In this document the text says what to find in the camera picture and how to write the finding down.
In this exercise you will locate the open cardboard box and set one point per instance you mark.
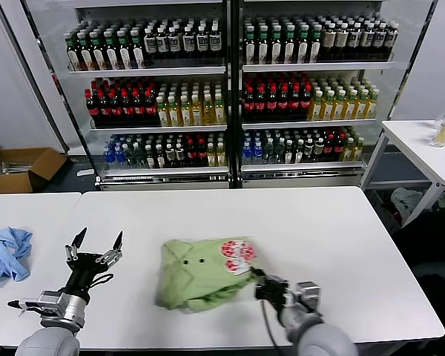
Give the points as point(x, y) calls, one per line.
point(18, 181)

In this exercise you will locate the red label cola bottle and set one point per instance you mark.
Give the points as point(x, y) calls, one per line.
point(248, 104)
point(104, 109)
point(338, 147)
point(92, 109)
point(260, 104)
point(190, 154)
point(150, 108)
point(294, 103)
point(137, 108)
point(201, 154)
point(306, 102)
point(283, 103)
point(125, 108)
point(328, 148)
point(271, 103)
point(115, 109)

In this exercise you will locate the white label dark bottle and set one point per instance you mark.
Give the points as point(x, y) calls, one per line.
point(159, 155)
point(308, 150)
point(180, 155)
point(318, 150)
point(170, 155)
point(287, 152)
point(149, 155)
point(297, 151)

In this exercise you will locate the blue label water bottle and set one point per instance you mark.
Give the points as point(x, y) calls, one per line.
point(257, 153)
point(247, 153)
point(108, 155)
point(118, 155)

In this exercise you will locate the navy label dark bottle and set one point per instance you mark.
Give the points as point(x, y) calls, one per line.
point(380, 39)
point(354, 40)
point(367, 39)
point(202, 43)
point(175, 43)
point(151, 44)
point(392, 39)
point(215, 42)
point(163, 44)
point(188, 43)

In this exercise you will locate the small white floor tag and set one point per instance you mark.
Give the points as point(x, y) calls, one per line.
point(85, 173)

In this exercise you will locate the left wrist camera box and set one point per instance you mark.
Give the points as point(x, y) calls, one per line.
point(48, 300)

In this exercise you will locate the beige label dark bottle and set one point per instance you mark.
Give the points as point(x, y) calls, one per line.
point(342, 40)
point(329, 41)

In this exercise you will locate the yellow tea bottle green cap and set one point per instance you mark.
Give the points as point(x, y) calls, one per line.
point(360, 106)
point(185, 112)
point(327, 107)
point(208, 111)
point(163, 113)
point(197, 112)
point(174, 112)
point(338, 107)
point(371, 105)
point(315, 107)
point(220, 111)
point(350, 106)

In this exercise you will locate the light green polo shirt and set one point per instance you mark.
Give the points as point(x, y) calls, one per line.
point(200, 278)

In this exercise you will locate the grey white clothes pile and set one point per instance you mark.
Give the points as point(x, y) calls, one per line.
point(406, 202)

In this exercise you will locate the glass beverage display cabinet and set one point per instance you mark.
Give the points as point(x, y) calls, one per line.
point(233, 92)

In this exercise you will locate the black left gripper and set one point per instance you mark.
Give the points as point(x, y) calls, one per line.
point(83, 263)

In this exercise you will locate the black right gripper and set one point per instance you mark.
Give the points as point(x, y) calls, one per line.
point(274, 291)

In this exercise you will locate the green tinted water bottle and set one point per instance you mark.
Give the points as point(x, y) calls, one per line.
point(129, 155)
point(139, 155)
point(277, 152)
point(267, 152)

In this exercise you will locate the pale yellow drink bottle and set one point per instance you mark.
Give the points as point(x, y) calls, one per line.
point(358, 149)
point(221, 155)
point(348, 150)
point(211, 155)

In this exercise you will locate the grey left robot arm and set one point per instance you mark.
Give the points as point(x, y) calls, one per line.
point(48, 341)

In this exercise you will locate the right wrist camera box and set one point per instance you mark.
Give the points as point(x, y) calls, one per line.
point(309, 294)

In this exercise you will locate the metal rods bundle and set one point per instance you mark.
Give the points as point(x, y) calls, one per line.
point(7, 167)

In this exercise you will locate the white side table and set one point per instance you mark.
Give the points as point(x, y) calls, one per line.
point(422, 148)

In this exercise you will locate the crumpled light blue garment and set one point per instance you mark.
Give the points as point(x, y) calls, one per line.
point(5, 256)

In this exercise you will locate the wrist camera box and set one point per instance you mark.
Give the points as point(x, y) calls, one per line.
point(48, 300)
point(309, 294)

